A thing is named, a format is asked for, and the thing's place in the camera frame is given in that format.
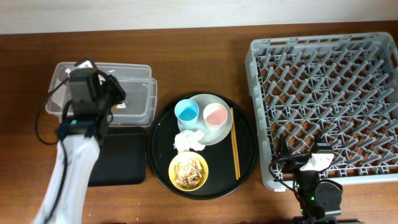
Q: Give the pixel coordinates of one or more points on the black rectangular tray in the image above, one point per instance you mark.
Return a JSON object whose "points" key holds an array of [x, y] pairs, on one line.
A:
{"points": [[122, 158]]}

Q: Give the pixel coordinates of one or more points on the white tissue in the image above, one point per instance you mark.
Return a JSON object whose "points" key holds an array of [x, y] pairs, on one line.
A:
{"points": [[187, 140]]}

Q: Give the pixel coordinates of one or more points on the food scraps and shells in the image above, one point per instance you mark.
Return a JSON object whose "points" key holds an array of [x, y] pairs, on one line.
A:
{"points": [[188, 173]]}

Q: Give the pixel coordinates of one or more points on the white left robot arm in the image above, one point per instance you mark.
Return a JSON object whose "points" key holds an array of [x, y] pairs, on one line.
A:
{"points": [[65, 195]]}

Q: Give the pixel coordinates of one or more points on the grey dishwasher rack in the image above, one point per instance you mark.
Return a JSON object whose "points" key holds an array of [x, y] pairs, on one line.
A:
{"points": [[340, 87]]}

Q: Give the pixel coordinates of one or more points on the yellow bowl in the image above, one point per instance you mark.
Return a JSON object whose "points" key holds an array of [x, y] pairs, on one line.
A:
{"points": [[182, 157]]}

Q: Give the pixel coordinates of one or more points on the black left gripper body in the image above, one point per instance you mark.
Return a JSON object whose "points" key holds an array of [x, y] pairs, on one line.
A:
{"points": [[114, 92]]}

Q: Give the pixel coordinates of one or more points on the grey round plate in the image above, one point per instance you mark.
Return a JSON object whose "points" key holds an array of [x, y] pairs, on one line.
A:
{"points": [[210, 137]]}

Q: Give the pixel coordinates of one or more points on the clear plastic bin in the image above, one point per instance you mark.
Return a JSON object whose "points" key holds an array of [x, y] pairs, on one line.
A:
{"points": [[136, 80]]}

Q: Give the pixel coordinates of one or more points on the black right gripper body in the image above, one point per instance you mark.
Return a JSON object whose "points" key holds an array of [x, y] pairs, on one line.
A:
{"points": [[293, 165]]}

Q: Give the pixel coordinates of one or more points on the pink cup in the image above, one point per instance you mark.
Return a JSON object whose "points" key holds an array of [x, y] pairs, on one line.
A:
{"points": [[215, 115]]}

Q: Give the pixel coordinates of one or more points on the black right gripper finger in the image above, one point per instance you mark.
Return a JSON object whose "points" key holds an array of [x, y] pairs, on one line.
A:
{"points": [[320, 146], [282, 150]]}

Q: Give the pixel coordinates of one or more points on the round black tray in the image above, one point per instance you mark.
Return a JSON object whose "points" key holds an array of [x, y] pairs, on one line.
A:
{"points": [[219, 157]]}

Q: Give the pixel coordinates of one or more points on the blue cup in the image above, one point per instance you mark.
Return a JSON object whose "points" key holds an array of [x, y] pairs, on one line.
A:
{"points": [[187, 112]]}

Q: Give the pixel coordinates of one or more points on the gold foil wrapper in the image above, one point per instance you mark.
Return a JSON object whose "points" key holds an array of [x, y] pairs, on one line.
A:
{"points": [[119, 106]]}

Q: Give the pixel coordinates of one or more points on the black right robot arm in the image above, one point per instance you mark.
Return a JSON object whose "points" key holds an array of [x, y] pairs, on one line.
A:
{"points": [[319, 199]]}

